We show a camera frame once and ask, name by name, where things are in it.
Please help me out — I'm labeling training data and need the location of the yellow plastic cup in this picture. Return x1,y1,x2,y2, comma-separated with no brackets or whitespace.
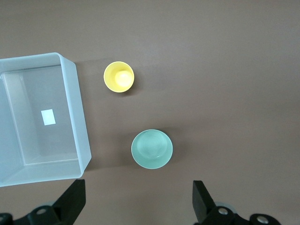
103,61,135,93

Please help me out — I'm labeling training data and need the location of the mint green bowl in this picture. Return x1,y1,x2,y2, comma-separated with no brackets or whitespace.
131,129,173,170

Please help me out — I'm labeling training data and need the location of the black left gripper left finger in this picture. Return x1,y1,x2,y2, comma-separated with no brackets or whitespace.
0,179,86,225

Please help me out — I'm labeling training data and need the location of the translucent plastic bin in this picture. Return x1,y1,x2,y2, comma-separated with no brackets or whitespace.
0,52,92,188

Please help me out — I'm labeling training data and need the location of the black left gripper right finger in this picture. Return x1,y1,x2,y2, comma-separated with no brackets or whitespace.
192,180,281,225

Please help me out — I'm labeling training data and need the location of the white label sticker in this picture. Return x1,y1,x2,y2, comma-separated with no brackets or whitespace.
41,109,56,126

